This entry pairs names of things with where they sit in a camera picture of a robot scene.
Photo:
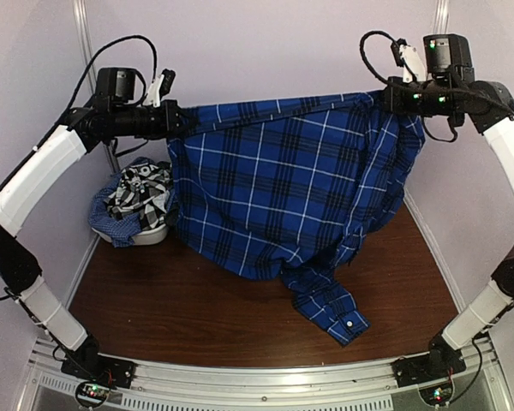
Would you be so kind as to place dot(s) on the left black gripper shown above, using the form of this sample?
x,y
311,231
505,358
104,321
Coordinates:
x,y
170,109

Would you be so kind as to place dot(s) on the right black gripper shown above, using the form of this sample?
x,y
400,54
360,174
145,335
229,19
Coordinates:
x,y
396,103

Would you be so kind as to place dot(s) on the blue plaid long sleeve shirt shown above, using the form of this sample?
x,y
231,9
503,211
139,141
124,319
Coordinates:
x,y
290,189

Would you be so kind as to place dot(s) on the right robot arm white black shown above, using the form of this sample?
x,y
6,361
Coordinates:
x,y
444,84

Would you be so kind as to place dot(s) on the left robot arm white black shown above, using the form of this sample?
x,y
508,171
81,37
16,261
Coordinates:
x,y
111,112

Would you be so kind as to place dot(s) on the black white patterned shirt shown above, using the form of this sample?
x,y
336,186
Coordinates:
x,y
145,190

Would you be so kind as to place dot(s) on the black pinstripe shirt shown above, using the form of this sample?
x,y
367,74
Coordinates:
x,y
172,214

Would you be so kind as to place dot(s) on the white laundry basket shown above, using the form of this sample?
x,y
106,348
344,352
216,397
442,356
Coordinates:
x,y
133,237

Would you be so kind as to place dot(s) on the small blue check shirt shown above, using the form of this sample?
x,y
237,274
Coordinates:
x,y
100,219

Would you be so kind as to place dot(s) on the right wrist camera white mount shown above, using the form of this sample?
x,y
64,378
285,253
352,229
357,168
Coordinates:
x,y
407,58

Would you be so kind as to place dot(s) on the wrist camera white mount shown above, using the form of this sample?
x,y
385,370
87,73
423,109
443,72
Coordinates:
x,y
407,58
159,88

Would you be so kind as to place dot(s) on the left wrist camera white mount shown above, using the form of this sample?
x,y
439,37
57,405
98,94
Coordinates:
x,y
159,88

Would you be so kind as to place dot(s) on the right aluminium corner post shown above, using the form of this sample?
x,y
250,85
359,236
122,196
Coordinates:
x,y
426,182

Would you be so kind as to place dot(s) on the aluminium corner post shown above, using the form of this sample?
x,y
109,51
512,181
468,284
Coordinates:
x,y
84,38
426,182

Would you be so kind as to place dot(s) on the left aluminium corner post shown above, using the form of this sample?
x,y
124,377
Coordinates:
x,y
84,38

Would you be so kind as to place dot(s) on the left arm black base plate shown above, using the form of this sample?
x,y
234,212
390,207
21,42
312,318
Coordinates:
x,y
108,371

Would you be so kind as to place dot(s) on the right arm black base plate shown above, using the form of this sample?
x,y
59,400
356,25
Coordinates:
x,y
425,368

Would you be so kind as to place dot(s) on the front aluminium rail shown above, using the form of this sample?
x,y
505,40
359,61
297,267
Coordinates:
x,y
367,385

